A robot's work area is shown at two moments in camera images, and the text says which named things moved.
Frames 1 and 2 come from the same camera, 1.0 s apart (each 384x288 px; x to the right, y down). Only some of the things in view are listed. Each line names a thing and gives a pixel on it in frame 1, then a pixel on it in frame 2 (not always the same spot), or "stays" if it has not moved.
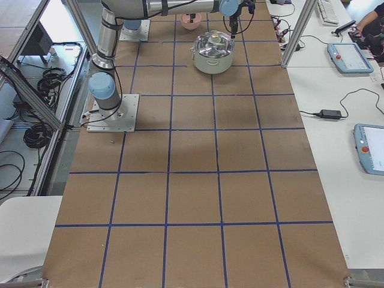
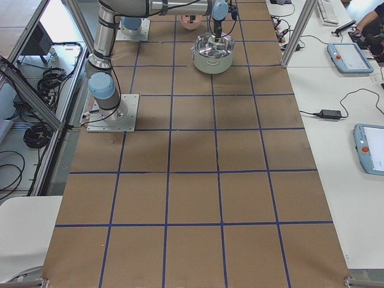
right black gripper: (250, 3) -> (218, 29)
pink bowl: (186, 20) stays
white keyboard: (326, 13) stays
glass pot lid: (214, 44) stays
